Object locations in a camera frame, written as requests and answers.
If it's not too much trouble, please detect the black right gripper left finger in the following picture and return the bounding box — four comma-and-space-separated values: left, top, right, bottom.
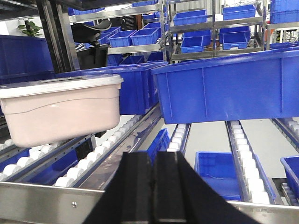
83, 152, 152, 224

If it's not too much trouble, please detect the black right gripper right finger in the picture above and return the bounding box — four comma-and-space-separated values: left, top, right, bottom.
154, 152, 257, 224

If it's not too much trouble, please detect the white lidded pink bin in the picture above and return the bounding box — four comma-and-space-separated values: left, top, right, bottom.
0, 74, 123, 147

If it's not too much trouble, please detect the blue bin lower shelf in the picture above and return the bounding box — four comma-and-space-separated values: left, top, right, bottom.
194, 151, 242, 201

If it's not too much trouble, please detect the blue bin behind white bin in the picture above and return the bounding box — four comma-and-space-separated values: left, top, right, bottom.
55, 62, 167, 115

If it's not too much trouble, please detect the large blue bin on rollers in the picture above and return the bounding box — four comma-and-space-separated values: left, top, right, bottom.
151, 49, 299, 124

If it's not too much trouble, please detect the white roller track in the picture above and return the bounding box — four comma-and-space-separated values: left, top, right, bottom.
225, 120, 276, 204

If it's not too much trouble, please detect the green potted plant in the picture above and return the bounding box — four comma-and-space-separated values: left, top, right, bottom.
17, 17, 42, 37

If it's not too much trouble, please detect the stainless steel shelf rail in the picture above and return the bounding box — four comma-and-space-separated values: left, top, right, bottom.
0, 182, 104, 224

